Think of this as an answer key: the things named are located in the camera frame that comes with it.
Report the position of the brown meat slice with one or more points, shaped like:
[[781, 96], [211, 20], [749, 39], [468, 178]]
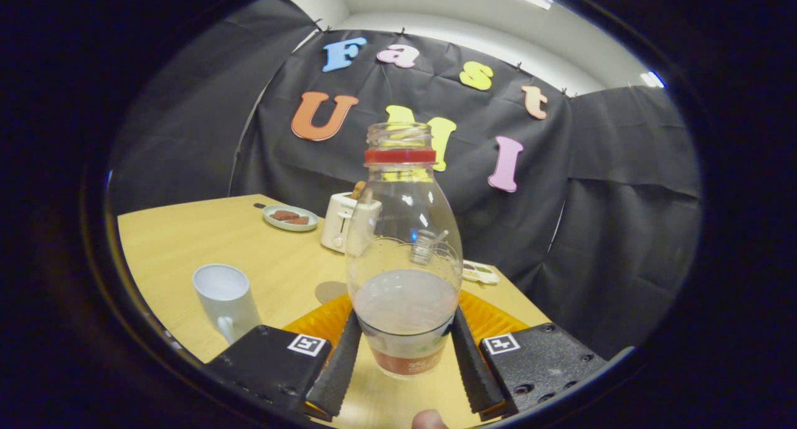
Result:
[[284, 215], [299, 220]]

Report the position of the white toaster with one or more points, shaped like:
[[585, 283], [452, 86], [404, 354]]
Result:
[[335, 223]]

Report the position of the pale green plate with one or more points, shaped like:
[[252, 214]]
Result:
[[274, 222]]

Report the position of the white cup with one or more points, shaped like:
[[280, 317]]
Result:
[[227, 298]]

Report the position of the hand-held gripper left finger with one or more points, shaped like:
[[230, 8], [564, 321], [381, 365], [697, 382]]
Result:
[[339, 367]]

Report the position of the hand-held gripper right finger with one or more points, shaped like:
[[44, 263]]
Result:
[[473, 367]]

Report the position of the clear plastic juice bottle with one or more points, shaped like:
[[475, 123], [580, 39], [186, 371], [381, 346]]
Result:
[[405, 230]]

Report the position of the bread slice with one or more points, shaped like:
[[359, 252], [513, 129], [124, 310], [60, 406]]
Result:
[[358, 189]]

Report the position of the wooden table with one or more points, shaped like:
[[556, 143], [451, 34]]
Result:
[[187, 242]]

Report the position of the white divided spice dish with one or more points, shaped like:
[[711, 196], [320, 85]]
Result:
[[482, 273]]

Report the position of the small ceiling light panel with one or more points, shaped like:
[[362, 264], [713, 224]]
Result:
[[652, 79]]

